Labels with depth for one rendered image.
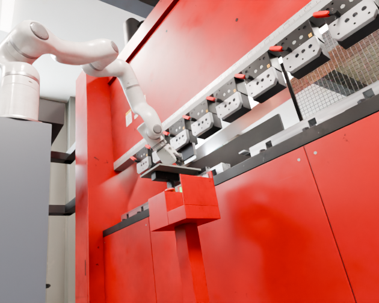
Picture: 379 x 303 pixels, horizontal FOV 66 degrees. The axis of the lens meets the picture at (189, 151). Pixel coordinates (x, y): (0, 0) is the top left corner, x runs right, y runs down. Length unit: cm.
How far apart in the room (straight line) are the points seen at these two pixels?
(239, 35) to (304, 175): 81
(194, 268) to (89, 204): 132
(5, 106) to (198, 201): 68
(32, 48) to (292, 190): 103
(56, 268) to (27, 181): 434
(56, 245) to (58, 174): 119
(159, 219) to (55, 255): 427
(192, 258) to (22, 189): 55
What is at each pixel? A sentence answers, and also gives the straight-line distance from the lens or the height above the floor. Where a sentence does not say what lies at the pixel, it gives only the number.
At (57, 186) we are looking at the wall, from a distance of 550.
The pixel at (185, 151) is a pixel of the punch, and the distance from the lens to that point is 168.
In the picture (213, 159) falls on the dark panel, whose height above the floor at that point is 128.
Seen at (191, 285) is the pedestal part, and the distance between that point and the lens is 102.
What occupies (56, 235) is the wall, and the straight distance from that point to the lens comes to 530.
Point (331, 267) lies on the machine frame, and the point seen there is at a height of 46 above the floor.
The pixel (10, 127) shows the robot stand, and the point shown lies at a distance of 101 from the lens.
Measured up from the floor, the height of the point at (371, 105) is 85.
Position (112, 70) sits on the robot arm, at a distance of 160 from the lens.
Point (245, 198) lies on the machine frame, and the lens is 116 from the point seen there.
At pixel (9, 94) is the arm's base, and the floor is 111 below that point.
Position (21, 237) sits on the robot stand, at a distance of 90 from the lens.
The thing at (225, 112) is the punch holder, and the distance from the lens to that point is 144.
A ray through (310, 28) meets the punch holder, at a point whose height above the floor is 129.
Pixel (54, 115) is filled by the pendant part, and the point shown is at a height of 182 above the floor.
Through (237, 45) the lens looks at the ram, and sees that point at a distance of 153.
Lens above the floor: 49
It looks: 23 degrees up
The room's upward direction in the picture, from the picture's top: 9 degrees counter-clockwise
